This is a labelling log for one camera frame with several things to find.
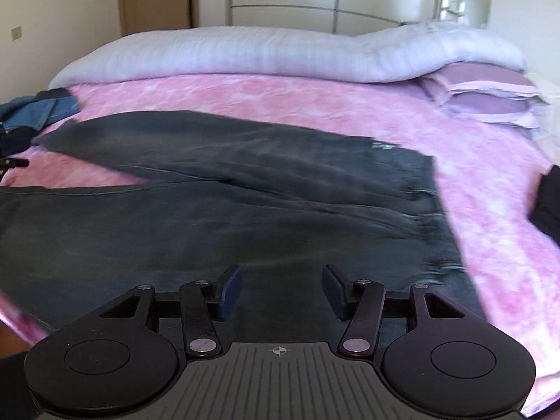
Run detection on pink mottled blanket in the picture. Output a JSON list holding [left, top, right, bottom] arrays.
[[0, 73, 560, 416]]

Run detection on white round lamp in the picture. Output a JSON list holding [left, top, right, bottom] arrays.
[[440, 0, 493, 27]]

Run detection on dark cloth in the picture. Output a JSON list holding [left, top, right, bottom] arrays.
[[0, 126, 39, 158]]

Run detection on blue jeans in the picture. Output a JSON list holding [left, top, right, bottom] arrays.
[[0, 89, 82, 131]]

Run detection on dark grey pants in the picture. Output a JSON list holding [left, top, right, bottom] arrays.
[[0, 110, 488, 351]]

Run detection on black cloth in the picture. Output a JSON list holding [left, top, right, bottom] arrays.
[[528, 164, 560, 246]]

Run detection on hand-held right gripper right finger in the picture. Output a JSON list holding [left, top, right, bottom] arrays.
[[321, 265, 482, 358]]

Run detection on wooden door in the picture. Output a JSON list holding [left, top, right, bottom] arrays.
[[117, 0, 193, 38]]

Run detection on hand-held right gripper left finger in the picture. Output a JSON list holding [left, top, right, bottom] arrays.
[[87, 265, 243, 358]]

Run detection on pale lilac duvet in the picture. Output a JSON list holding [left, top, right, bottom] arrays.
[[47, 21, 528, 90]]

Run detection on purple pillow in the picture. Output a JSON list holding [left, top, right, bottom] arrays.
[[420, 62, 541, 97], [431, 92, 552, 130]]

